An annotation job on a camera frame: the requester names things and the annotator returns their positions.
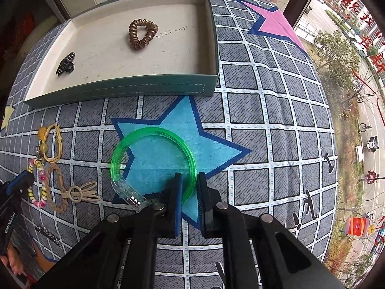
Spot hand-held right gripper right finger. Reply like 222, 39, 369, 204
197, 172, 346, 289

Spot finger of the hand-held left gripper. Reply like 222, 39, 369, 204
0, 170, 34, 215

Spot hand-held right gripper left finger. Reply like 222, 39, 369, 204
30, 172, 184, 289

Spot pink yellow bead bracelet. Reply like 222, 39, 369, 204
27, 158, 49, 208

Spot tan braided rope bracelet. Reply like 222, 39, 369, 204
45, 164, 68, 213

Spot silver star hair pin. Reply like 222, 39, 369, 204
34, 225, 64, 249

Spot yellow cord bead bracelet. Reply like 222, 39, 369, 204
38, 124, 64, 162

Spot beige rabbit ear hair clip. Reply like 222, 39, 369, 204
62, 181, 100, 204

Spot green translucent plastic bracelet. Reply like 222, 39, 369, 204
110, 127, 198, 214

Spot teal cardboard box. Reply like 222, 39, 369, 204
23, 0, 220, 109

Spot person's left hand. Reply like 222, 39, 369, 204
0, 245, 34, 288

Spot black claw hair clip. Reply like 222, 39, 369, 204
55, 52, 76, 77

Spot grey checked star bedsheet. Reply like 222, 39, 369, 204
0, 0, 339, 289

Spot scooter rider outside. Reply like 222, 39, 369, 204
365, 135, 381, 155

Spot tree outside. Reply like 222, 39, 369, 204
311, 28, 361, 91

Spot red window decals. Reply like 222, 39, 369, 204
337, 0, 385, 76

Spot brown spiral hair tie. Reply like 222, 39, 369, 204
129, 19, 158, 50

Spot dark window frame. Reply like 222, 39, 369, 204
283, 0, 332, 28

